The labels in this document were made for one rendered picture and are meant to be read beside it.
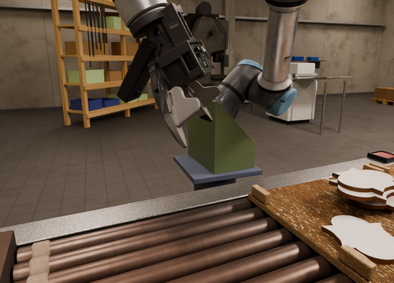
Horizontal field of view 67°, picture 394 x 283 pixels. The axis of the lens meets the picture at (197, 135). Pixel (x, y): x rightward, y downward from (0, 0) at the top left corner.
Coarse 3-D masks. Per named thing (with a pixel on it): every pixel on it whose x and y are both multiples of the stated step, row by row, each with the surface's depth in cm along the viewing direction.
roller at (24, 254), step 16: (208, 208) 71; (224, 208) 72; (240, 208) 73; (128, 224) 64; (144, 224) 64; (160, 224) 65; (176, 224) 66; (48, 240) 58; (64, 240) 58; (80, 240) 59; (96, 240) 60; (112, 240) 61; (32, 256) 55
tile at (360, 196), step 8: (336, 184) 68; (344, 192) 63; (352, 192) 63; (360, 192) 63; (368, 192) 63; (384, 192) 63; (392, 192) 63; (360, 200) 61; (368, 200) 61; (376, 200) 61; (384, 200) 60
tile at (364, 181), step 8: (352, 168) 74; (336, 176) 71; (344, 176) 69; (352, 176) 69; (360, 176) 69; (368, 176) 69; (376, 176) 69; (384, 176) 69; (344, 184) 65; (352, 184) 65; (360, 184) 65; (368, 184) 65; (376, 184) 65; (384, 184) 65; (392, 184) 65; (376, 192) 62
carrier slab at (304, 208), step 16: (272, 192) 76; (288, 192) 76; (304, 192) 76; (320, 192) 76; (336, 192) 76; (272, 208) 68; (288, 208) 68; (304, 208) 68; (320, 208) 68; (336, 208) 68; (352, 208) 68; (288, 224) 61; (304, 224) 61; (320, 224) 61; (384, 224) 61; (304, 240) 57; (320, 240) 56; (336, 256) 51; (352, 272) 48; (384, 272) 47
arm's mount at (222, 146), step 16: (224, 112) 101; (192, 128) 119; (208, 128) 105; (224, 128) 102; (240, 128) 105; (192, 144) 120; (208, 144) 107; (224, 144) 104; (240, 144) 107; (208, 160) 108; (224, 160) 105; (240, 160) 108
